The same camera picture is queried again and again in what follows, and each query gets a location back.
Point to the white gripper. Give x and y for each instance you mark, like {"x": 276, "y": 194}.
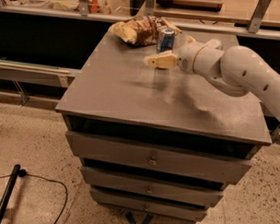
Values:
{"x": 186, "y": 57}

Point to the blue silver redbull can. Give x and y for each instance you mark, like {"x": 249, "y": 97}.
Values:
{"x": 166, "y": 38}

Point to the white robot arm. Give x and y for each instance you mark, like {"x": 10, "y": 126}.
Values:
{"x": 236, "y": 71}

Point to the clear plastic water bottle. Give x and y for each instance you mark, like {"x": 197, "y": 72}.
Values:
{"x": 215, "y": 44}

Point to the brown yellow chip bag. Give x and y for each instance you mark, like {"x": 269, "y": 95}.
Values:
{"x": 142, "y": 31}

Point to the wooden board on shelf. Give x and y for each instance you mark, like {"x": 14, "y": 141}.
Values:
{"x": 200, "y": 5}

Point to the grey drawer cabinet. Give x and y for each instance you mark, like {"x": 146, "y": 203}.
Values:
{"x": 116, "y": 95}

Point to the top grey drawer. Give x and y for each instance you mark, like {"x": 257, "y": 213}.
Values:
{"x": 185, "y": 163}

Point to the grey drawer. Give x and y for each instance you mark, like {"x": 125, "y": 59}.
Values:
{"x": 147, "y": 205}
{"x": 130, "y": 183}
{"x": 185, "y": 163}

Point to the middle grey drawer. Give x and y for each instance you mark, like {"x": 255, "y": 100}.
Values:
{"x": 130, "y": 183}

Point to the bottom grey drawer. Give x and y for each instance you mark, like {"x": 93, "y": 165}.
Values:
{"x": 147, "y": 205}

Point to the black pole on floor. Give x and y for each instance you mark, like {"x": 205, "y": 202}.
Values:
{"x": 8, "y": 191}

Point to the metal shelf rail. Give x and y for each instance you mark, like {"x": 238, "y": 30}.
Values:
{"x": 29, "y": 81}

